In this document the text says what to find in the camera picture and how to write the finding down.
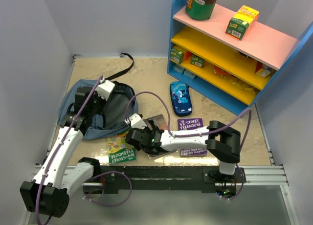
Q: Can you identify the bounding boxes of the purple treehouse book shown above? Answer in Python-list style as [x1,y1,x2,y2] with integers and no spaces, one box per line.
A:
[177,117,208,158]

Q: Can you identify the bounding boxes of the green treehouse book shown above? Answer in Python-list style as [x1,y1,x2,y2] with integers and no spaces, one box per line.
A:
[107,131,136,164]

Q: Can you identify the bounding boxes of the blue student backpack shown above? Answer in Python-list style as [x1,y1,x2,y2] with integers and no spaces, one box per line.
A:
[57,52,139,141]

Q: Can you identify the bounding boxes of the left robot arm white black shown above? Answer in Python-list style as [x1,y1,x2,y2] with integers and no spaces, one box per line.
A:
[20,84,113,218]

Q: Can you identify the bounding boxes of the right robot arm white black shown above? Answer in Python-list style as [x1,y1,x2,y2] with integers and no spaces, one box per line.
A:
[125,120,241,182]

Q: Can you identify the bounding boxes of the yellow snack bag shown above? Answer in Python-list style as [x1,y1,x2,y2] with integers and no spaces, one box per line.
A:
[223,75,259,94]

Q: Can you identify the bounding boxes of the blue patterned pencil case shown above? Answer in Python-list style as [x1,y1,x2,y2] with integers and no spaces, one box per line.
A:
[170,81,192,116]

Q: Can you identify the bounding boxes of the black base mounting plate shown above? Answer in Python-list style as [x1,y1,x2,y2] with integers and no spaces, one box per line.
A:
[86,166,246,194]

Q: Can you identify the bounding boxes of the light blue box left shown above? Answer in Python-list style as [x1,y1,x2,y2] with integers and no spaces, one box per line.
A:
[173,64,185,74]

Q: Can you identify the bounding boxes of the light blue box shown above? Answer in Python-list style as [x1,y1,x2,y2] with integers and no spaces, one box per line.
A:
[173,64,185,74]
[183,70,196,80]

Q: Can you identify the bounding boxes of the light blue box right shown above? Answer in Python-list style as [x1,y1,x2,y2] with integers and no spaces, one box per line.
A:
[183,70,196,80]

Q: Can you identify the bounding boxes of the green box left shelf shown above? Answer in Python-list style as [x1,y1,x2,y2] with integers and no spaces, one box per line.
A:
[170,45,184,64]

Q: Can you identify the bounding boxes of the green box shelf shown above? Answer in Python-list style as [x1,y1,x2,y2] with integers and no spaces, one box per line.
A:
[190,54,205,68]
[170,45,184,64]

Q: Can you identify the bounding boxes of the green box middle shelf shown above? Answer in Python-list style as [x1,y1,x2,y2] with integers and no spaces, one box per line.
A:
[190,54,205,68]

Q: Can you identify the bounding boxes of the orange snack packet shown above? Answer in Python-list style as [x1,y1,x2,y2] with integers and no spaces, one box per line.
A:
[213,65,231,75]

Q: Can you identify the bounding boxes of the colourful wooden shelf unit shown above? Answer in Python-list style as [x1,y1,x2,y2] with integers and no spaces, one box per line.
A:
[167,0,313,114]

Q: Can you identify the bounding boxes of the red yellow box right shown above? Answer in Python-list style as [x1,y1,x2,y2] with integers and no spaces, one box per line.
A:
[255,61,274,78]

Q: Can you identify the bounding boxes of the green brown canister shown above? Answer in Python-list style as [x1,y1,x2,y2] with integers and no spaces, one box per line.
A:
[185,0,217,21]

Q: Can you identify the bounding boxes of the yellow green carton box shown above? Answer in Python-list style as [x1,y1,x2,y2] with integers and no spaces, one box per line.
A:
[225,5,260,41]

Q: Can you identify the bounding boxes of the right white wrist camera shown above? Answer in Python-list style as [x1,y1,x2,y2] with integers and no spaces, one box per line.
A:
[124,113,147,130]

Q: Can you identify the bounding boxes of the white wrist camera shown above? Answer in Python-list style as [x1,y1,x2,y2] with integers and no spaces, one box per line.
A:
[95,79,115,100]
[124,113,147,130]

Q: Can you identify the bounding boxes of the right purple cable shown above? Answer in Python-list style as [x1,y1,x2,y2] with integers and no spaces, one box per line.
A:
[125,91,252,201]

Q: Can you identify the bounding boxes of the purple cable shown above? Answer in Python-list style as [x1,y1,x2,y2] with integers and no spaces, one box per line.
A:
[125,91,252,201]
[35,75,133,225]

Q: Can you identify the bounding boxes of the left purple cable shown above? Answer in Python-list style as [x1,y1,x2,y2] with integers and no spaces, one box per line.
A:
[35,75,133,225]

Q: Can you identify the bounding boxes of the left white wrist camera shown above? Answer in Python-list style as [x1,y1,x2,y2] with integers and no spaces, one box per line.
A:
[95,79,115,100]

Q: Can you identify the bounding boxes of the aluminium frame rail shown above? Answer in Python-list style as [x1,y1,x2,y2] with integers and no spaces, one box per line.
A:
[18,54,299,225]

